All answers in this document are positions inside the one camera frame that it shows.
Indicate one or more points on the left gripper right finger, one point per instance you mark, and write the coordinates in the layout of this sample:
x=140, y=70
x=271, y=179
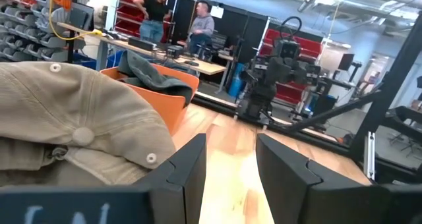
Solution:
x=296, y=191

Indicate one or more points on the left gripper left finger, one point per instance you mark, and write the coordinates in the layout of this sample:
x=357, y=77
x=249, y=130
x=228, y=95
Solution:
x=184, y=184

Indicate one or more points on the dark green cap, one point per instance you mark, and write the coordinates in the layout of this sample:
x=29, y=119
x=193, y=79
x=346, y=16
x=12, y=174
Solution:
x=145, y=75

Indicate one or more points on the tan cap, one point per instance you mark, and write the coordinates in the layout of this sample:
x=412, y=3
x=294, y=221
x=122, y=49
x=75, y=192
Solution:
x=49, y=102

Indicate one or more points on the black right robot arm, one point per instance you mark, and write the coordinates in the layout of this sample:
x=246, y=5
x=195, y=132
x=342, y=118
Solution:
x=260, y=99

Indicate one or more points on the red bin shelf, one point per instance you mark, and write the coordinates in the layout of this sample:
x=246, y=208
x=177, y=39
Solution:
x=310, y=46
x=127, y=11

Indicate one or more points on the blue barrel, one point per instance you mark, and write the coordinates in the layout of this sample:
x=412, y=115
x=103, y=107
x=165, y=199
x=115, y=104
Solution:
x=236, y=80

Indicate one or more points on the wooden workbench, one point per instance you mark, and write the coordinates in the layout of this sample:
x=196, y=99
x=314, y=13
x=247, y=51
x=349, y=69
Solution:
x=211, y=67

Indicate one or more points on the orange plastic bin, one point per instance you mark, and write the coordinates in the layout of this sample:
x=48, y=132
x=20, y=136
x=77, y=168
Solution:
x=165, y=108

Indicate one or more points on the person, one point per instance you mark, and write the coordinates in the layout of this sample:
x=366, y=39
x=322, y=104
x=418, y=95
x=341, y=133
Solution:
x=153, y=16
x=201, y=28

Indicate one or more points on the grey parts bin rack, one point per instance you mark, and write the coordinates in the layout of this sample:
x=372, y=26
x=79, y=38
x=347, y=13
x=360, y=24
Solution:
x=19, y=26

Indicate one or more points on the black aluminium rig frame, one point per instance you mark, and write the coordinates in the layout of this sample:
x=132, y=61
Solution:
x=389, y=85

